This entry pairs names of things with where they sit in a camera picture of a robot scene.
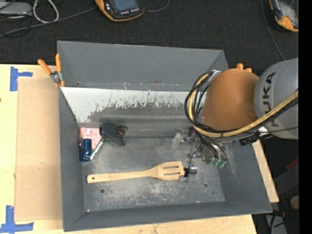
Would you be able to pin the silver tube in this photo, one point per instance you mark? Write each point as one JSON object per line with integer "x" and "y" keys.
{"x": 96, "y": 150}

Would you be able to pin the brown cardboard board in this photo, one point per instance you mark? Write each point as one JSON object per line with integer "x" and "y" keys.
{"x": 36, "y": 150}

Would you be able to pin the wooden slotted spatula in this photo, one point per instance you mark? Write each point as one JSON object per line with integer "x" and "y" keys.
{"x": 146, "y": 173}

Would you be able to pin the blue shiny object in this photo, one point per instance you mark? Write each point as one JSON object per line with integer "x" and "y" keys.
{"x": 85, "y": 150}

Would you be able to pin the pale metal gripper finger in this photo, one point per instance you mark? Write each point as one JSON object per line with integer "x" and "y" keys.
{"x": 177, "y": 140}
{"x": 187, "y": 177}

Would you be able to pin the grey metal bin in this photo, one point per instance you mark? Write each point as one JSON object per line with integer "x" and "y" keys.
{"x": 151, "y": 160}

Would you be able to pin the pink packet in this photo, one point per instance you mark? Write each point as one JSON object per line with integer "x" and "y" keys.
{"x": 93, "y": 133}

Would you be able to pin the dark grey rounded object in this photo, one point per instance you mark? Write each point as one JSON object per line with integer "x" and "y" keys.
{"x": 112, "y": 133}

